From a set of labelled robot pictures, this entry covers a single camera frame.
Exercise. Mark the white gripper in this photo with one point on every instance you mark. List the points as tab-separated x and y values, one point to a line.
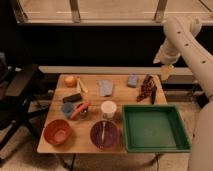
166	55

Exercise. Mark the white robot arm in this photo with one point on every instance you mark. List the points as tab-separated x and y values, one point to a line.
180	33

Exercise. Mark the purple bowl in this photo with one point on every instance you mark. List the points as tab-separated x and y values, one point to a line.
104	134

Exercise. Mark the red bowl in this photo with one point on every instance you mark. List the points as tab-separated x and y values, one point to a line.
57	132

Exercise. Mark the blue sponge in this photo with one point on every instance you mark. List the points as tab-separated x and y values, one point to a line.
132	81

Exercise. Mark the green plastic tray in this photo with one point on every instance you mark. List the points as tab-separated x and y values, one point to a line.
154	129

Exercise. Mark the blue cloth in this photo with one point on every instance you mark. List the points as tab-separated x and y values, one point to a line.
106	87

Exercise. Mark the white cup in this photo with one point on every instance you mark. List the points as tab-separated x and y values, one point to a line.
108	109

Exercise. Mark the white spatula utensil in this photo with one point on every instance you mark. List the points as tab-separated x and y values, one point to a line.
81	86

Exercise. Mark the orange carrot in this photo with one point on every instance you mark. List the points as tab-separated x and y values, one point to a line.
80	109

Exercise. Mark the wooden table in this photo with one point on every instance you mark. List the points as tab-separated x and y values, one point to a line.
79	141

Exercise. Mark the small glass jar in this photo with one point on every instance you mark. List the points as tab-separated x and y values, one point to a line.
83	114

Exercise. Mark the black rectangular block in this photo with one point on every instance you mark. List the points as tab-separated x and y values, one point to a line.
72	98

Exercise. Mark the orange apple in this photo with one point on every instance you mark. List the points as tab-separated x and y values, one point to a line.
70	81

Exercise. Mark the blue small cup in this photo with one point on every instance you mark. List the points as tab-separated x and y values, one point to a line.
68	108

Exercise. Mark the black office chair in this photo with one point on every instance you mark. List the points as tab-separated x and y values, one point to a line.
18	103

